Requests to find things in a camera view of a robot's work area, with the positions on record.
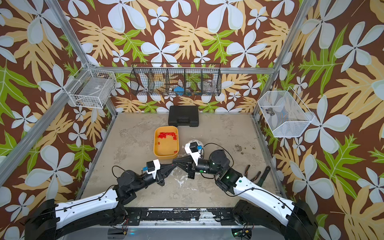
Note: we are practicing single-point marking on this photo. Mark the black plastic tool case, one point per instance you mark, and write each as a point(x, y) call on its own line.
point(184, 116)

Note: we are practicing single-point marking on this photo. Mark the black wire wall basket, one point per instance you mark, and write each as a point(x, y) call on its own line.
point(177, 79)

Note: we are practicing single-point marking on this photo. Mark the white mesh basket right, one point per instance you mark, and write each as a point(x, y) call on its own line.
point(285, 113)

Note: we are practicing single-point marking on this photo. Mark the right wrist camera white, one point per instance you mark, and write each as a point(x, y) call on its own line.
point(195, 156)

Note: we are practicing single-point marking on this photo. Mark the yellow plastic tray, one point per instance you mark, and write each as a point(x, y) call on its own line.
point(166, 149)

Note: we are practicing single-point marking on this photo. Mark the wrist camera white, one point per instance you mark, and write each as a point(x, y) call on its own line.
point(195, 156)
point(152, 167)

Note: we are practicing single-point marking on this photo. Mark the orange black pliers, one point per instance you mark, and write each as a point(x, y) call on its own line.
point(254, 175)

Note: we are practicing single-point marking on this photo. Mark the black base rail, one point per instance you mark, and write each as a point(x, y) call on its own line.
point(221, 216)

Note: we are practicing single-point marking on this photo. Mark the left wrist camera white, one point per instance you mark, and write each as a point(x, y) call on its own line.
point(152, 167)

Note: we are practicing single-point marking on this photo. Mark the white wire basket left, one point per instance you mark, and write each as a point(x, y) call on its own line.
point(91, 87)

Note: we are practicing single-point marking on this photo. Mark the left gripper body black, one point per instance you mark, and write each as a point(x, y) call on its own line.
point(159, 180)

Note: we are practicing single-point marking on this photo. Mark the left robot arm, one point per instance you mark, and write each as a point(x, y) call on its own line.
point(52, 220)

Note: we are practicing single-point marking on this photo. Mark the red sleeve pile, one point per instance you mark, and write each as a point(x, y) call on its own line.
point(164, 135)

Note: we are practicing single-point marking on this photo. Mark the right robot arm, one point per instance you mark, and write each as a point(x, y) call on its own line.
point(257, 207)

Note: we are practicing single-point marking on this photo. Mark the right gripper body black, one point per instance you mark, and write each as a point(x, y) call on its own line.
point(193, 170)

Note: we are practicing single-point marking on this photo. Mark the white sphere with screws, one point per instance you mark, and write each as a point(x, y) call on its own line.
point(196, 146)

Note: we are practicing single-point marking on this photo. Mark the dark green handled tool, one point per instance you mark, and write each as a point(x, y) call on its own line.
point(264, 176)

